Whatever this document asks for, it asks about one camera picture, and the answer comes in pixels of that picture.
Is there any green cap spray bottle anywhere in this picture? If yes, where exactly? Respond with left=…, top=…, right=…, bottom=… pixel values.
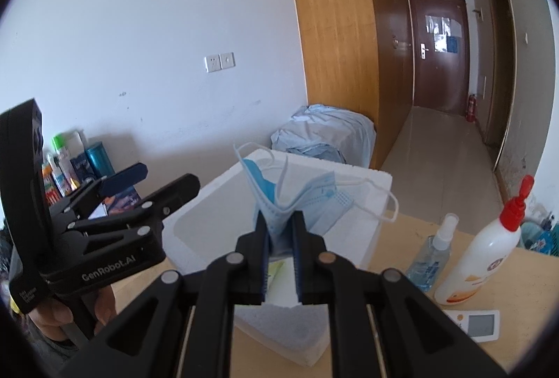
left=52, top=134, right=81, bottom=191

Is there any white remote control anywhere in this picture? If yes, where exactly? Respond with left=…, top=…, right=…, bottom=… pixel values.
left=443, top=310, right=500, bottom=343

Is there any dark brown entrance door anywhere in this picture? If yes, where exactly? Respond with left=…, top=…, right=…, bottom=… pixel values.
left=409, top=0, right=470, bottom=116

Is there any blue surgical face mask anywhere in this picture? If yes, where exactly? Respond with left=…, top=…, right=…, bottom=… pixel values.
left=233, top=142, right=400, bottom=247

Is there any wooden wardrobe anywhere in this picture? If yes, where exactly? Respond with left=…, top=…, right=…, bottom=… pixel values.
left=295, top=0, right=413, bottom=169

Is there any teal metal can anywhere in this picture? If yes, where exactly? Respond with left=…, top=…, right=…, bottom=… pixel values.
left=85, top=141, right=110, bottom=177

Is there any orange cap bottle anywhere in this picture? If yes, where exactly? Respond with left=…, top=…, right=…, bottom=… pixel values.
left=42, top=162, right=61, bottom=206

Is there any white lotion pump bottle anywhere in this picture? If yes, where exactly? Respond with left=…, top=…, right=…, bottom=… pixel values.
left=434, top=175, right=535, bottom=306

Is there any white styrofoam box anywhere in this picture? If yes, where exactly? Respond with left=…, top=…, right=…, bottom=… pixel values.
left=162, top=143, right=394, bottom=366

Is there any white double wall socket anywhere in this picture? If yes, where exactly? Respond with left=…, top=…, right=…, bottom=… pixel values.
left=204, top=52, right=236, bottom=73

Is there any colourful patterned mat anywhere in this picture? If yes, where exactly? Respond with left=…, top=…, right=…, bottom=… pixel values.
left=103, top=187, right=141, bottom=215

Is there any person's left hand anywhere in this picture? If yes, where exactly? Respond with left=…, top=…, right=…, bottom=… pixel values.
left=28, top=286, right=117, bottom=342

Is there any red fire extinguisher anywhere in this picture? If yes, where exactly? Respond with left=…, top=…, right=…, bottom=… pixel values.
left=465, top=94, right=477, bottom=122

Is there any clear blue spray bottle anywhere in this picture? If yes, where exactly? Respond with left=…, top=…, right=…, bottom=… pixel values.
left=406, top=213, right=459, bottom=292

